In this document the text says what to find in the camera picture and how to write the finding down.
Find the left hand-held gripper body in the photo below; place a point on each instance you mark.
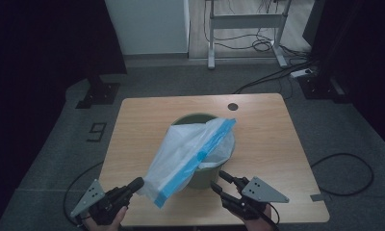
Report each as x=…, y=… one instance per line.
x=108, y=203

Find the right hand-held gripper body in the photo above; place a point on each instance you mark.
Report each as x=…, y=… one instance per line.
x=258, y=192

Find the green trash bin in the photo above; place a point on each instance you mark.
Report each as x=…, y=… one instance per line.
x=203, y=179

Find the clear blue-edged plastic bag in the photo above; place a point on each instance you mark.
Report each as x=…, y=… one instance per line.
x=181, y=154

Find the person's left hand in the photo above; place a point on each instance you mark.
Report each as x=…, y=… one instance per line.
x=112, y=226

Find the person's right hand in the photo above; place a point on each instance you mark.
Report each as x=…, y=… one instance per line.
x=261, y=225

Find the dark round table grommet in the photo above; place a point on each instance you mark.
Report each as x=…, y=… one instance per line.
x=233, y=107

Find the black stand base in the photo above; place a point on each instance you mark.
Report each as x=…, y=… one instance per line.
x=99, y=94
x=319, y=88

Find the white power strip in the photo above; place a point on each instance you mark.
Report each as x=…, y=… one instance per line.
x=300, y=73

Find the white cabinet panel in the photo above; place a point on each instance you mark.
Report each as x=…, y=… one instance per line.
x=148, y=25

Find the dark curtain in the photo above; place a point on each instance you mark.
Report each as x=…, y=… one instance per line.
x=367, y=64
x=36, y=48

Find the white metal desk frame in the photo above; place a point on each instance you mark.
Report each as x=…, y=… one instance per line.
x=245, y=21

